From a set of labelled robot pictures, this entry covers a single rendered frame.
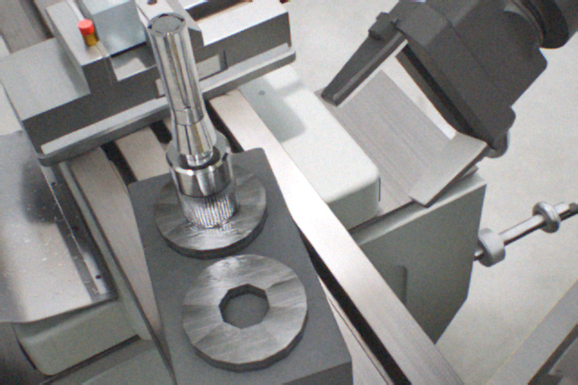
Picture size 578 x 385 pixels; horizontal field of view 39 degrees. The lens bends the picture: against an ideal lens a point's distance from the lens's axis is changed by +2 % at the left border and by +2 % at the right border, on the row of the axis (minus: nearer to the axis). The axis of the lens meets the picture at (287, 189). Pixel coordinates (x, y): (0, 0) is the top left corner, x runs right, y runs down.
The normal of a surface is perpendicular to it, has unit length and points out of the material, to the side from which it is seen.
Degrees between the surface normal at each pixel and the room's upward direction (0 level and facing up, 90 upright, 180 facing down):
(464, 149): 35
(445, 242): 90
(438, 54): 64
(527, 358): 0
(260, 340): 0
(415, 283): 90
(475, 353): 0
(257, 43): 90
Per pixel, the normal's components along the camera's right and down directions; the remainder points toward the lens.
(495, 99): 0.40, 0.29
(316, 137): -0.07, -0.64
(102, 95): 0.49, 0.64
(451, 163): -0.62, -0.62
